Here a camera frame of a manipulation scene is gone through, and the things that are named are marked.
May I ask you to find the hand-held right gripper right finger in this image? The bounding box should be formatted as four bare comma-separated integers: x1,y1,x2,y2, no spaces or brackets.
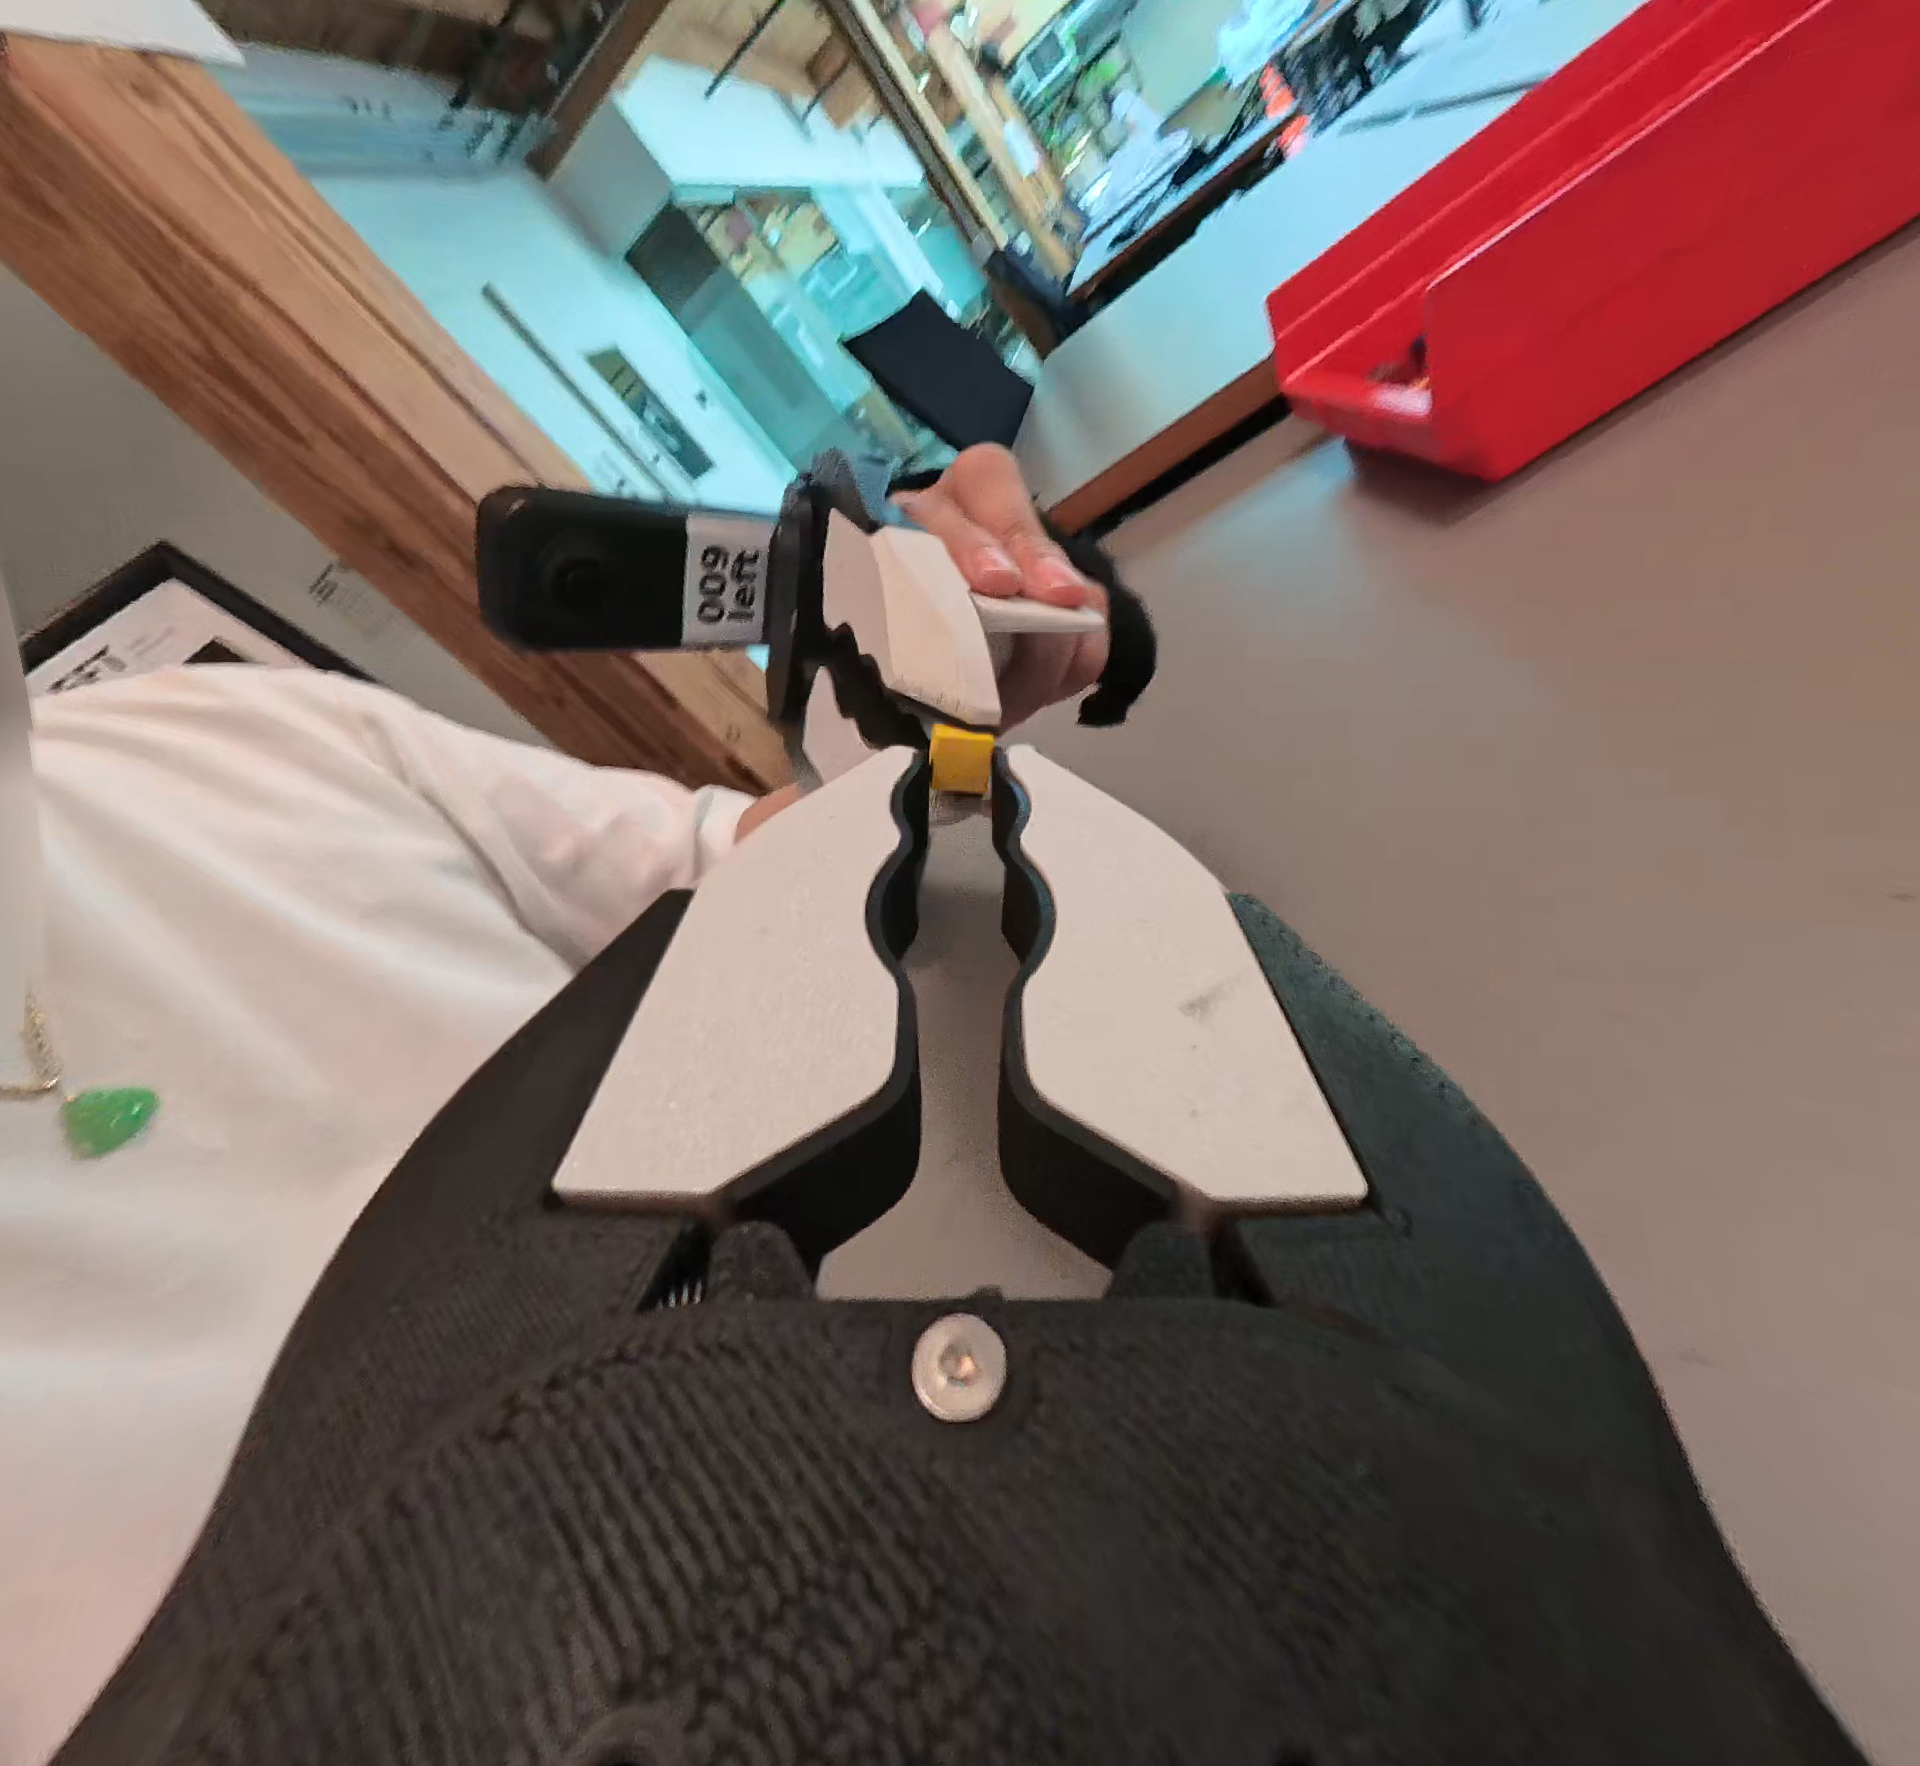
992,744,1371,1265

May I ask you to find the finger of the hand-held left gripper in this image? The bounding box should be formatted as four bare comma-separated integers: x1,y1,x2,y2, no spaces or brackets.
866,529,1006,732
795,513,919,790

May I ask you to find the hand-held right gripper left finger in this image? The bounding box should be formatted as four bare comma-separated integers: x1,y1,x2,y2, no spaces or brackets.
551,744,919,1265

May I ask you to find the red plastic bin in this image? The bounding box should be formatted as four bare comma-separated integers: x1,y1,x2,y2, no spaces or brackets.
1266,0,1920,484

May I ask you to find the person's left hand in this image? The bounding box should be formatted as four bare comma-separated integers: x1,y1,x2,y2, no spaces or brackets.
897,444,1114,736

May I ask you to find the black office chair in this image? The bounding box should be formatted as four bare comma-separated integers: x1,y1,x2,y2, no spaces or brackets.
841,295,1038,464

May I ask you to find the white wood-edged table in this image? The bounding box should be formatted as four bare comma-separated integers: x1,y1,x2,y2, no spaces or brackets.
1026,72,1593,535

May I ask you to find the wooden pillar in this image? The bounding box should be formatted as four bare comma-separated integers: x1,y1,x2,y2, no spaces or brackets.
0,33,798,795

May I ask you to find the black-framed marker poster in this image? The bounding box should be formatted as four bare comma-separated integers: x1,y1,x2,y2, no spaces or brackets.
23,543,377,705

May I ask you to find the person's white shirt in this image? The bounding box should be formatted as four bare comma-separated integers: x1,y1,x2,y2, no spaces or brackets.
0,664,758,1766

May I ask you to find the small framed wall picture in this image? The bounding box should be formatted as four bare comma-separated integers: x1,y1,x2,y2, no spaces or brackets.
585,349,714,478

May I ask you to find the green pendant necklace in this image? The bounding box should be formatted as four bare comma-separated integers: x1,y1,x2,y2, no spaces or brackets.
0,993,161,1163

